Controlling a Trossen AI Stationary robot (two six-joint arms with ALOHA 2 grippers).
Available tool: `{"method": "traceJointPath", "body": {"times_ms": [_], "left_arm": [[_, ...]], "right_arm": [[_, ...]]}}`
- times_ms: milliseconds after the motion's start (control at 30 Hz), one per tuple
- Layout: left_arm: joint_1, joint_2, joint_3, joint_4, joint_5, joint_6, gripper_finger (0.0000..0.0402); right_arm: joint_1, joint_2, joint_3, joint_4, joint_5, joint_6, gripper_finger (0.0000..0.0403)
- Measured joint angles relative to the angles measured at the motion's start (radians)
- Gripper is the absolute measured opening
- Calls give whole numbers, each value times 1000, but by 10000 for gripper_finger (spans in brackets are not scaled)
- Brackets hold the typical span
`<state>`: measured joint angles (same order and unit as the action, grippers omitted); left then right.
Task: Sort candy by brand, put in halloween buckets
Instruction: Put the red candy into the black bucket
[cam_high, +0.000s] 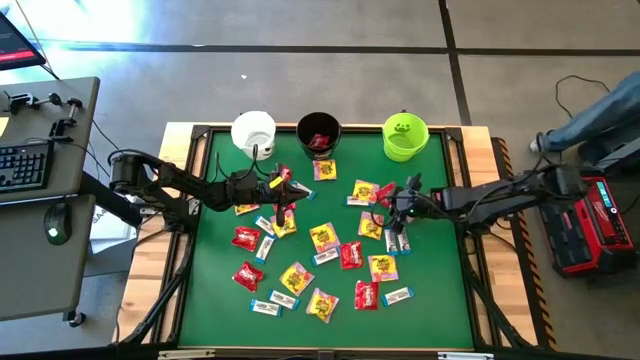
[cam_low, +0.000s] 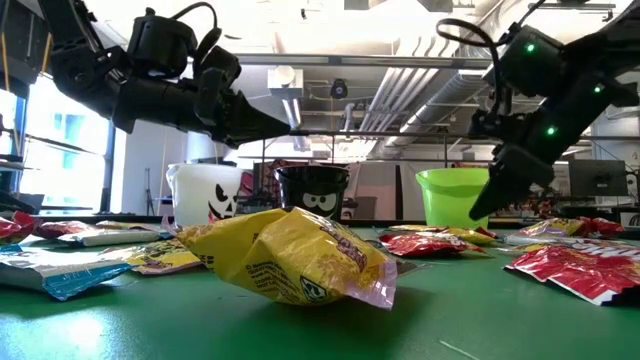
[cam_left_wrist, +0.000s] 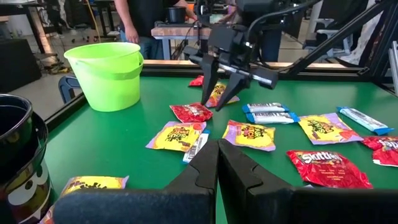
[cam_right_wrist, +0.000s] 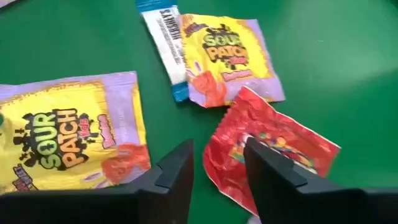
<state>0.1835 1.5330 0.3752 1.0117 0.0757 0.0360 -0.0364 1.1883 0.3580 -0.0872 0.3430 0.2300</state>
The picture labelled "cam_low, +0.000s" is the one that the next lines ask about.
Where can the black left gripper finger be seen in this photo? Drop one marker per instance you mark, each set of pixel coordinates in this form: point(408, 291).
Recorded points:
point(245, 141)
point(250, 117)

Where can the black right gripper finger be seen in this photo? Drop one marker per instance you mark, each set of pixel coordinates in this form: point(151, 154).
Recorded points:
point(484, 192)
point(507, 190)

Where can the red Skittles candy packet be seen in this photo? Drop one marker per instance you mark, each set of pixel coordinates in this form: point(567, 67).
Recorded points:
point(602, 227)
point(425, 245)
point(62, 229)
point(15, 225)
point(575, 272)
point(487, 232)

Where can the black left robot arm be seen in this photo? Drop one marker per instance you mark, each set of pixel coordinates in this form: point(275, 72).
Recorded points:
point(150, 102)

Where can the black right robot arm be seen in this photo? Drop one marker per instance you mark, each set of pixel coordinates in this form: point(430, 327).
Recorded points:
point(565, 100)

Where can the green halloween bucket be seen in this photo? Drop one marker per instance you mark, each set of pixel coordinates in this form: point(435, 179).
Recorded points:
point(445, 200)

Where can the black halloween bucket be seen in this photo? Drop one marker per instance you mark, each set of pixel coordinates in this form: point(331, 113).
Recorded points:
point(312, 182)

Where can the white pillar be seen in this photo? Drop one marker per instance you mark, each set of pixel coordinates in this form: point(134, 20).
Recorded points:
point(205, 150)

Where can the white ceiling box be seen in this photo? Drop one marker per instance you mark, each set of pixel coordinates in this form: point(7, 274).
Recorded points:
point(285, 80)

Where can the white jack-o-lantern bucket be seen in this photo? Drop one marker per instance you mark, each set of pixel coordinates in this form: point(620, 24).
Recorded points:
point(195, 195)

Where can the dark background monitor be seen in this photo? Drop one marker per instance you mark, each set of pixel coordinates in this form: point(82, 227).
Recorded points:
point(597, 177)

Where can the white partition panel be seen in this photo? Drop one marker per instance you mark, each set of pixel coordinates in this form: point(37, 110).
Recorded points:
point(377, 185)

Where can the white ventilation ducts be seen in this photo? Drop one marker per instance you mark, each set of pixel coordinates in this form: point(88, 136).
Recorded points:
point(395, 95)

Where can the large bright window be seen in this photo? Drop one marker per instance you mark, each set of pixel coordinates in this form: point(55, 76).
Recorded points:
point(65, 165)

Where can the green table mat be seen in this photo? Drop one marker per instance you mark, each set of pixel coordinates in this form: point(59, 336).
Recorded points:
point(150, 330)

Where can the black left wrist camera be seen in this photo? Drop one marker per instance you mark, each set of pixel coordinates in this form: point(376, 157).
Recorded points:
point(220, 65)

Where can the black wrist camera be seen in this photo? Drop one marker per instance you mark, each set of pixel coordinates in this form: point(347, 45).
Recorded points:
point(485, 124)
point(220, 65)

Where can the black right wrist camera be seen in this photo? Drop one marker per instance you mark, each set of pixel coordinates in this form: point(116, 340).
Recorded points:
point(485, 124)

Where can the black ceiling camera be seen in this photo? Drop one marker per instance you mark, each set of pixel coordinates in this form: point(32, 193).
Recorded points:
point(339, 89)

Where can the black metal rack frame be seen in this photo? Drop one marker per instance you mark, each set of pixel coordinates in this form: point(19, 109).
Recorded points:
point(375, 133)

